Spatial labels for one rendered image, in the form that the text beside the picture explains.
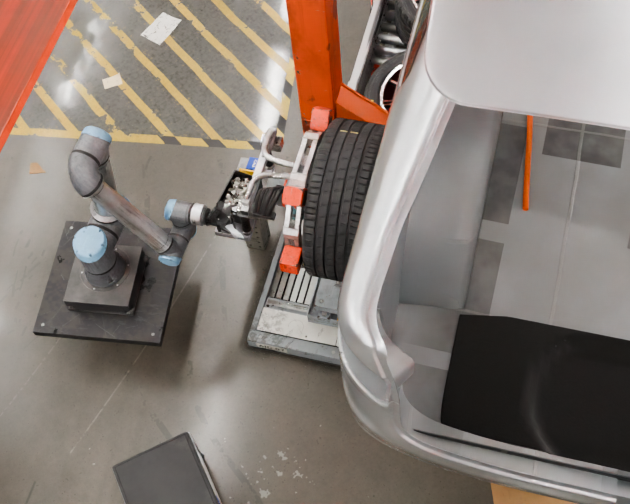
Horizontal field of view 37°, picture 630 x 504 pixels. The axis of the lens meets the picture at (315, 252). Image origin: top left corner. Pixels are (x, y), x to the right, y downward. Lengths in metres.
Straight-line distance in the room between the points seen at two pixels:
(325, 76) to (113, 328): 1.48
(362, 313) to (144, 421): 1.97
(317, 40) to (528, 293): 1.29
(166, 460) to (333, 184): 1.36
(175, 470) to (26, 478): 0.83
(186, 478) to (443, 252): 1.44
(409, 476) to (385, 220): 1.73
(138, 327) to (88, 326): 0.23
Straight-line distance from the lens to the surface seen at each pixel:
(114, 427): 4.53
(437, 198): 3.36
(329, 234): 3.59
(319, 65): 3.97
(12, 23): 1.66
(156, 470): 4.05
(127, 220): 3.86
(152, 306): 4.39
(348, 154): 3.61
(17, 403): 4.73
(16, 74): 1.58
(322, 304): 4.36
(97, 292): 4.39
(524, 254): 3.64
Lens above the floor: 4.11
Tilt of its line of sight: 60 degrees down
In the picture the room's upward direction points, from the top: 8 degrees counter-clockwise
